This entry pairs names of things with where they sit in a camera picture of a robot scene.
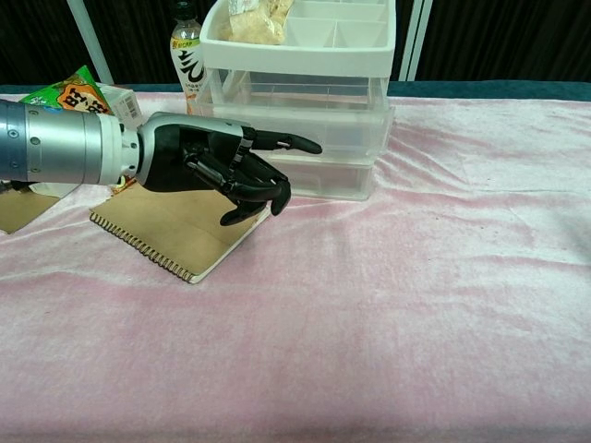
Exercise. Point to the black curtain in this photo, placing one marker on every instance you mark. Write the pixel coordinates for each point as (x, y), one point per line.
(508, 37)

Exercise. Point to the white plastic drawer organizer frame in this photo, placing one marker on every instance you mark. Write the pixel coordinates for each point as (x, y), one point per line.
(300, 53)

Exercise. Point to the orange drink bottle white label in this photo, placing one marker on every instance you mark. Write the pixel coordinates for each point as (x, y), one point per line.
(189, 60)

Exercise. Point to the pink velvet table cloth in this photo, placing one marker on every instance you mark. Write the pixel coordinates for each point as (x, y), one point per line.
(323, 323)

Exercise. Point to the brown spiral notebook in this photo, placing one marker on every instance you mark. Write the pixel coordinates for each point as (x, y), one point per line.
(184, 231)

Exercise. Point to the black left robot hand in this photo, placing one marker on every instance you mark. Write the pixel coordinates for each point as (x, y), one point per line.
(171, 152)

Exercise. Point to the beige food bag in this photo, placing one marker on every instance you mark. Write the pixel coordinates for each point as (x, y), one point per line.
(258, 23)

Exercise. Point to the small white barcode box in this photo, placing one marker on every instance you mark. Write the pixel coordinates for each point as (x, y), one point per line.
(124, 104)

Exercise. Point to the white metal pole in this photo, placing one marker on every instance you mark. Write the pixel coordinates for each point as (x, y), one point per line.
(413, 41)
(90, 41)

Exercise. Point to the green snack bag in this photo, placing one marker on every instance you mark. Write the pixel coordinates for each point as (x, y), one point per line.
(78, 97)

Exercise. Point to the teal table cover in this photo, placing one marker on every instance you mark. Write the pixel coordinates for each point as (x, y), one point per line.
(485, 89)

